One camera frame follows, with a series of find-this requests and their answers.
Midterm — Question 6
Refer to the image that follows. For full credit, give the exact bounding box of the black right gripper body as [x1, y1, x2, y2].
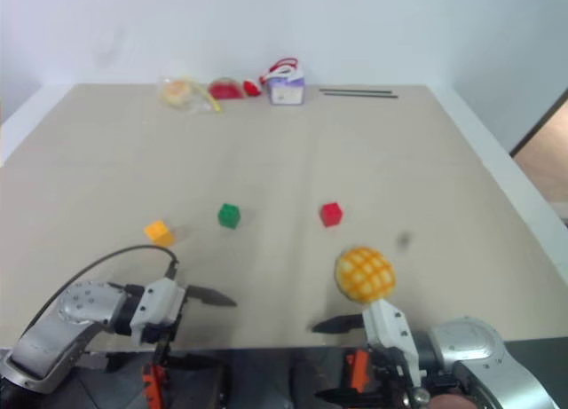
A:
[367, 344, 417, 409]

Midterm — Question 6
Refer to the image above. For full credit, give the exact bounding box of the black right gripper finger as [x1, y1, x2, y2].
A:
[314, 384, 357, 404]
[311, 312, 367, 335]

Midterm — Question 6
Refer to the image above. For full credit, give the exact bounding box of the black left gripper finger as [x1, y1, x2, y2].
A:
[167, 353, 221, 374]
[185, 286, 238, 308]

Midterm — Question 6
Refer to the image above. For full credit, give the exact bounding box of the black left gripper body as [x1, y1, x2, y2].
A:
[144, 309, 185, 366]

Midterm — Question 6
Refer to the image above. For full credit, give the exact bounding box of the orange black clamp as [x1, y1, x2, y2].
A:
[345, 350, 370, 393]
[140, 363, 169, 408]

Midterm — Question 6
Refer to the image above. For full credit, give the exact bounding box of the yellow pineapple bun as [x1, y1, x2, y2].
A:
[334, 246, 397, 305]

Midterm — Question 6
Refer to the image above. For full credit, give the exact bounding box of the orange cube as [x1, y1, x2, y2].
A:
[143, 220, 175, 248]

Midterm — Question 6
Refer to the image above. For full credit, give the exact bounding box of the green cube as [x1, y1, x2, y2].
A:
[217, 202, 243, 230]

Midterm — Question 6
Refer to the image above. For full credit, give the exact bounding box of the red cube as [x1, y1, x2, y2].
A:
[319, 201, 345, 228]

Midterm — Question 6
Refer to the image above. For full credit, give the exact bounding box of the clear bag with bread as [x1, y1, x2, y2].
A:
[158, 74, 225, 116]

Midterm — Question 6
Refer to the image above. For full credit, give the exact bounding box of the red domed toy food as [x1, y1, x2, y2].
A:
[208, 76, 247, 101]

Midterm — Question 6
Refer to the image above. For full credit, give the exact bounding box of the purple white small box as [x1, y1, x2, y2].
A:
[266, 74, 308, 106]

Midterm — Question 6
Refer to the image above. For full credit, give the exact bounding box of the brown wooden panel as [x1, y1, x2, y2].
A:
[509, 86, 568, 228]

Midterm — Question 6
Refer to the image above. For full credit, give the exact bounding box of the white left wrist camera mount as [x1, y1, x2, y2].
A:
[130, 277, 188, 342]

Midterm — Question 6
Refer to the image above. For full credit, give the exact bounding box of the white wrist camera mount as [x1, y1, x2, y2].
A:
[362, 297, 428, 386]
[130, 277, 188, 342]

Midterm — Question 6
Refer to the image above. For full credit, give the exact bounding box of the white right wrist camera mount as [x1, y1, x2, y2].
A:
[362, 297, 428, 386]

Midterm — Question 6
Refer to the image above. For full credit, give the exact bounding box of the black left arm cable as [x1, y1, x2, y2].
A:
[24, 244, 181, 339]

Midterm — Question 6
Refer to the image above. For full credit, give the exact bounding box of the red white cord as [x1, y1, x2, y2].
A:
[258, 58, 304, 85]

